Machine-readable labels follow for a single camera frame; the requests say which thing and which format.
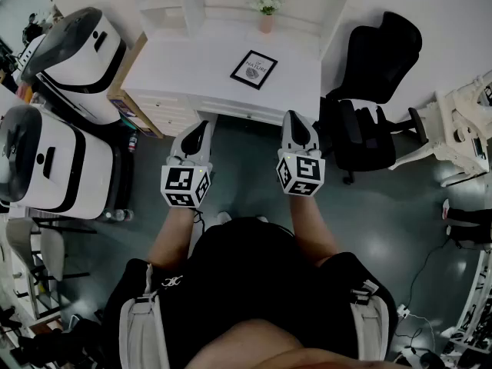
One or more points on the person's right forearm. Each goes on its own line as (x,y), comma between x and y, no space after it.
(311,229)

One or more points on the white and black machine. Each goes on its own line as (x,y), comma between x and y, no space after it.
(57,167)
(77,52)

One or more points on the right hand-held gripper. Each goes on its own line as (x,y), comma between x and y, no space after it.
(303,171)

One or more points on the white power adapter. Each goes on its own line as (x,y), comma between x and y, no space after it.
(403,310)

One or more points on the person's left forearm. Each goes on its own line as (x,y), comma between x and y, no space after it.
(173,237)

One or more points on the dark plastic bottle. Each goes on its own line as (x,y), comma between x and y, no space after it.
(132,142)

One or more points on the person's black shirt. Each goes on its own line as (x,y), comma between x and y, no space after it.
(250,275)

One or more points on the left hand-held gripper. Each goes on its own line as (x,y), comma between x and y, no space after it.
(178,179)

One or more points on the white desk with shelves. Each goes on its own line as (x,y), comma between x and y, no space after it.
(184,64)

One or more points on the grey chair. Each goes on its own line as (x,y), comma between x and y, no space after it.
(50,248)

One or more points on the person's right white shoe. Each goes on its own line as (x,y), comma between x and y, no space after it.
(262,219)

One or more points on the white flower bouquet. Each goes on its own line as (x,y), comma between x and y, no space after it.
(266,4)

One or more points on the person's left white shoe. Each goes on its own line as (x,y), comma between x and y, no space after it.
(223,217)

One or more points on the brown cardboard box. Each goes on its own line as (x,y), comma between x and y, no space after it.
(128,75)

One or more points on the pink vase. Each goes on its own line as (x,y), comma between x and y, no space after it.
(266,23)

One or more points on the black framed nature picture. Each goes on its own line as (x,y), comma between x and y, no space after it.
(253,69)

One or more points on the person's white shoe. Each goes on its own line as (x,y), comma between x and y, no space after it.
(223,217)
(262,219)

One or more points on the black office chair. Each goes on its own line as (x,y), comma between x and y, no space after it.
(380,64)

